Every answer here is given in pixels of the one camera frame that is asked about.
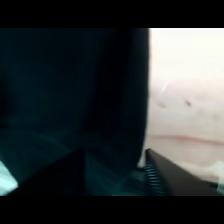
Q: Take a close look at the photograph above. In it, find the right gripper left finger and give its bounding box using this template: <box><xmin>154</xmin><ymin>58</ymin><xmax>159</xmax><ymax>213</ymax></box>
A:
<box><xmin>16</xmin><ymin>150</ymin><xmax>86</xmax><ymax>197</ymax></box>

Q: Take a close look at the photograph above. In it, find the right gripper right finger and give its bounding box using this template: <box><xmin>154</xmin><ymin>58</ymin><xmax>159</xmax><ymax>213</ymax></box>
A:
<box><xmin>143</xmin><ymin>148</ymin><xmax>222</xmax><ymax>197</ymax></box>

